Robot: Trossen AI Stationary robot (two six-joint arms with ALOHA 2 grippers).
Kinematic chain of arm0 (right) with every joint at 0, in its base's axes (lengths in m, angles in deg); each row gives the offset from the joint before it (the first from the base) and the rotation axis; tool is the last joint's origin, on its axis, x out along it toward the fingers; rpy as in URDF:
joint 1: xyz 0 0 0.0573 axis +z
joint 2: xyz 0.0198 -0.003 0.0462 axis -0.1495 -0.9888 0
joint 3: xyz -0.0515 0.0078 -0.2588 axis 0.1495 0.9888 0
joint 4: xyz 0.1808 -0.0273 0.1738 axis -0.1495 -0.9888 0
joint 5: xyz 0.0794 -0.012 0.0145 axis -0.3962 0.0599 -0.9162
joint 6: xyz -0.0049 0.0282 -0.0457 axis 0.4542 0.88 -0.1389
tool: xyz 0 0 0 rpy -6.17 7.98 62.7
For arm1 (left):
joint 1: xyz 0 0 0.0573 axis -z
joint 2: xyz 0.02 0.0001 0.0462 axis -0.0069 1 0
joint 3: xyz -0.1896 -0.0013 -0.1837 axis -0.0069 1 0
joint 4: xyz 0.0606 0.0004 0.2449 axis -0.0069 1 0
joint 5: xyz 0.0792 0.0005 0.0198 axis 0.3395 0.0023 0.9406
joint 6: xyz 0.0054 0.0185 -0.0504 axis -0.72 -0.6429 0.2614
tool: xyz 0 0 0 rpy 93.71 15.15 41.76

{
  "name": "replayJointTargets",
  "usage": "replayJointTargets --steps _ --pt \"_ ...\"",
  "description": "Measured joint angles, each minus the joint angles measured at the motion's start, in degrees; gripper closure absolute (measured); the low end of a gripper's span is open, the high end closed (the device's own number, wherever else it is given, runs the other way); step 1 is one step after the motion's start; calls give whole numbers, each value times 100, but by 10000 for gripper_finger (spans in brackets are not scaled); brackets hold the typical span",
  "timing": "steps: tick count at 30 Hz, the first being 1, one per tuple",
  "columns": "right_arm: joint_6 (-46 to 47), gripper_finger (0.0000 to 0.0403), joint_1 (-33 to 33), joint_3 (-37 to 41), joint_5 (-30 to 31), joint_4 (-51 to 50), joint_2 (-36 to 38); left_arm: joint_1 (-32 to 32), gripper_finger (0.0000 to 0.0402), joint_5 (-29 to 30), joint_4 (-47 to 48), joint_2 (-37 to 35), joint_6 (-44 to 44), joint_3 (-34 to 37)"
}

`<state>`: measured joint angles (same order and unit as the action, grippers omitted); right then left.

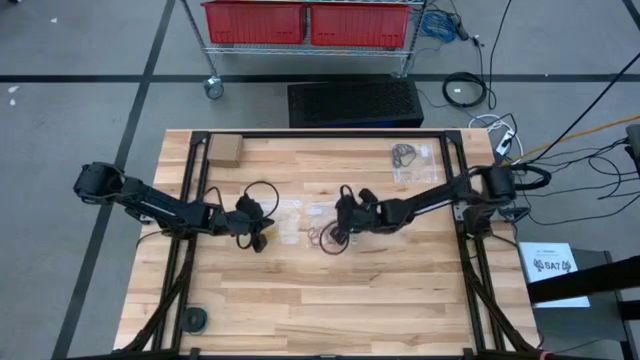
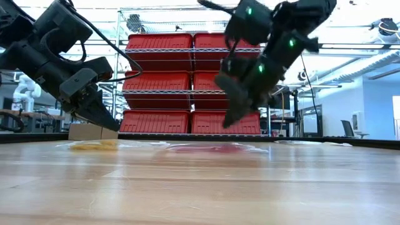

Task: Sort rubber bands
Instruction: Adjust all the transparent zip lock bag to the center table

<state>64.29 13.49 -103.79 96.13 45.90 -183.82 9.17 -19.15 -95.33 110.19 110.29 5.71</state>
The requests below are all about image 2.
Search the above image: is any clear plastic zip bag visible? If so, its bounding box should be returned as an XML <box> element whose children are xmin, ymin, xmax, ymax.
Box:
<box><xmin>156</xmin><ymin>142</ymin><xmax>270</xmax><ymax>154</ymax></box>
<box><xmin>274</xmin><ymin>139</ymin><xmax>354</xmax><ymax>148</ymax></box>
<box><xmin>55</xmin><ymin>139</ymin><xmax>172</xmax><ymax>153</ymax></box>

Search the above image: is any white wall device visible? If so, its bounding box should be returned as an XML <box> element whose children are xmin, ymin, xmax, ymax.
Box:
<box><xmin>351</xmin><ymin>111</ymin><xmax>364</xmax><ymax>132</ymax></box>

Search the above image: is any yellow hanging cable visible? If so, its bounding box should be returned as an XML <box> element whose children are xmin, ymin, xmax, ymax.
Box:
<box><xmin>280</xmin><ymin>91</ymin><xmax>286</xmax><ymax>136</ymax></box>

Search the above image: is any black computer monitor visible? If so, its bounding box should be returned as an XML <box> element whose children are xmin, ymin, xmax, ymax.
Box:
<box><xmin>300</xmin><ymin>104</ymin><xmax>323</xmax><ymax>138</ymax></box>

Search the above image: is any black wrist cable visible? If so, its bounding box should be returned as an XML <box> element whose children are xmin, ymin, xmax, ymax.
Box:
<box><xmin>61</xmin><ymin>0</ymin><xmax>144</xmax><ymax>84</ymax></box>
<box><xmin>196</xmin><ymin>0</ymin><xmax>240</xmax><ymax>59</ymax></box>

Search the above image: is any round dark overhead fixture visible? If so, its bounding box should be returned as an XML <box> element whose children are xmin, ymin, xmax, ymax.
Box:
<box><xmin>126</xmin><ymin>13</ymin><xmax>147</xmax><ymax>34</ymax></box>

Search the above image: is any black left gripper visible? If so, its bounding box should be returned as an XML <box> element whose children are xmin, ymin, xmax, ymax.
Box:
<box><xmin>34</xmin><ymin>57</ymin><xmax>121</xmax><ymax>132</ymax></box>

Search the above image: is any small cardboard box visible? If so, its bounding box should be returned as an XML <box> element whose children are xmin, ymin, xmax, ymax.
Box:
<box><xmin>67</xmin><ymin>122</ymin><xmax>120</xmax><ymax>141</ymax></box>

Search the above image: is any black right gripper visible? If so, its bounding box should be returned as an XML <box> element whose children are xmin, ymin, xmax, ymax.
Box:
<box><xmin>214</xmin><ymin>54</ymin><xmax>287</xmax><ymax>129</ymax></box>

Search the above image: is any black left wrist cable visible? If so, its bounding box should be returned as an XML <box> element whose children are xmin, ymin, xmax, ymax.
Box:
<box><xmin>61</xmin><ymin>0</ymin><xmax>144</xmax><ymax>84</ymax></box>

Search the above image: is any hanging black cable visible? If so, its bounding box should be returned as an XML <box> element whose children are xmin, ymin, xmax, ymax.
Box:
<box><xmin>299</xmin><ymin>52</ymin><xmax>323</xmax><ymax>126</ymax></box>

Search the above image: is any red plastic bin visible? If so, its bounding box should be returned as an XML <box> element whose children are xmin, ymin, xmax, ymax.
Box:
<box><xmin>119</xmin><ymin>109</ymin><xmax>191</xmax><ymax>134</ymax></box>
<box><xmin>192</xmin><ymin>70</ymin><xmax>231</xmax><ymax>110</ymax></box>
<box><xmin>122</xmin><ymin>71</ymin><xmax>192</xmax><ymax>110</ymax></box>
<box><xmin>193</xmin><ymin>32</ymin><xmax>262</xmax><ymax>72</ymax></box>
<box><xmin>125</xmin><ymin>32</ymin><xmax>194</xmax><ymax>72</ymax></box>
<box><xmin>191</xmin><ymin>109</ymin><xmax>262</xmax><ymax>136</ymax></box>

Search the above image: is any wooden workbench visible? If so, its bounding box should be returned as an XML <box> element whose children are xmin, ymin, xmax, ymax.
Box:
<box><xmin>0</xmin><ymin>108</ymin><xmax>66</xmax><ymax>134</ymax></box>

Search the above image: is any black ceiling device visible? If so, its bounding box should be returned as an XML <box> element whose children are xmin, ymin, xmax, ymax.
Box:
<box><xmin>370</xmin><ymin>17</ymin><xmax>400</xmax><ymax>42</ymax></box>

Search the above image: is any black hose loop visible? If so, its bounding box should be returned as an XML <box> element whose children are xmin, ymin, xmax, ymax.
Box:
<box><xmin>0</xmin><ymin>111</ymin><xmax>25</xmax><ymax>133</ymax></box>

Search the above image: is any chrome wire shelf cart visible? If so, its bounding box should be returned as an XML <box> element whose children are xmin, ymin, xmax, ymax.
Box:
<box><xmin>111</xmin><ymin>2</ymin><xmax>273</xmax><ymax>138</ymax></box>

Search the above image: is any yellow rubber band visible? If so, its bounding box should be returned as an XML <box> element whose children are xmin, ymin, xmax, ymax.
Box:
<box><xmin>70</xmin><ymin>140</ymin><xmax>118</xmax><ymax>152</ymax></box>
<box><xmin>71</xmin><ymin>139</ymin><xmax>119</xmax><ymax>151</ymax></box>
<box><xmin>70</xmin><ymin>139</ymin><xmax>119</xmax><ymax>152</ymax></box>

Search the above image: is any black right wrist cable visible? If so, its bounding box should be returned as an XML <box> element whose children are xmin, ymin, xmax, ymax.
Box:
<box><xmin>196</xmin><ymin>0</ymin><xmax>240</xmax><ymax>59</ymax></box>

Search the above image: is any black office chair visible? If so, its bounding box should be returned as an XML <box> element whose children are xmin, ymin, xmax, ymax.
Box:
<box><xmin>339</xmin><ymin>119</ymin><xmax>370</xmax><ymax>140</ymax></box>

